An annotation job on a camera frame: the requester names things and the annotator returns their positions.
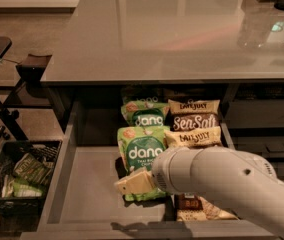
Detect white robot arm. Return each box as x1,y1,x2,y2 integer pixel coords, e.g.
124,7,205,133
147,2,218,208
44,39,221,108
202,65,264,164
114,146,284,238

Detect green snack bag in crate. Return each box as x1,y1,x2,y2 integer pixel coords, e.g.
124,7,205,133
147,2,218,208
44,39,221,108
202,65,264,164
13,153,53,186

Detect open grey top drawer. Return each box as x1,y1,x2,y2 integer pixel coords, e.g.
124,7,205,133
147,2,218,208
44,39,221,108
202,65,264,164
20,101,275,240

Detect light green packet in crate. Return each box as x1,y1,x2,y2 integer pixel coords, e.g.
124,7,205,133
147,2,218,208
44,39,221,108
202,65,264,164
13,178,46,197

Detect rear brown sea salt bag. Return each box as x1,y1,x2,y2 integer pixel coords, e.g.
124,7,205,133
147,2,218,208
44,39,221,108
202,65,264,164
168,100,220,132

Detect dark brown chair seat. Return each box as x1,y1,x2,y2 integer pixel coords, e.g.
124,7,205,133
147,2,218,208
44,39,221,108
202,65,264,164
16,54,51,82

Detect grey counter cabinet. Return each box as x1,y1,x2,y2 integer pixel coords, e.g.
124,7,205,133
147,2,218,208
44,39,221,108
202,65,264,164
42,0,284,124

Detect closed dark side drawers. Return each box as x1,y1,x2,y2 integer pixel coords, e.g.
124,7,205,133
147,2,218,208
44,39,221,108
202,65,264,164
221,83,284,181

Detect white packet in crate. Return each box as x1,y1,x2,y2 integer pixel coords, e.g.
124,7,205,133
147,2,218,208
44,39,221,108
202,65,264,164
1,175,14,198

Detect black plastic crate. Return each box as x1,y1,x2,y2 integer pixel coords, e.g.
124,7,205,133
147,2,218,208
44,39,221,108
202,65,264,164
0,140,62,216

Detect front brown sea salt bag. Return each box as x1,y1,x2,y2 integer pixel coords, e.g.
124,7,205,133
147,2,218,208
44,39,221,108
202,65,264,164
164,126,237,221

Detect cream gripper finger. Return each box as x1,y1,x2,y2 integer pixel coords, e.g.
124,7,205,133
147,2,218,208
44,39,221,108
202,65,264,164
114,167,155,195

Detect brown sea salt bag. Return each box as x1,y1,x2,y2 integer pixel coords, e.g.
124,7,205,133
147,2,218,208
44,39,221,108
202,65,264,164
168,100,220,132
164,126,237,221

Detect green dang chip bag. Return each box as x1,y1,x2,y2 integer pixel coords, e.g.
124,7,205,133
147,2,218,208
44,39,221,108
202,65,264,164
121,101,170,127
116,125,172,203
121,86,163,104

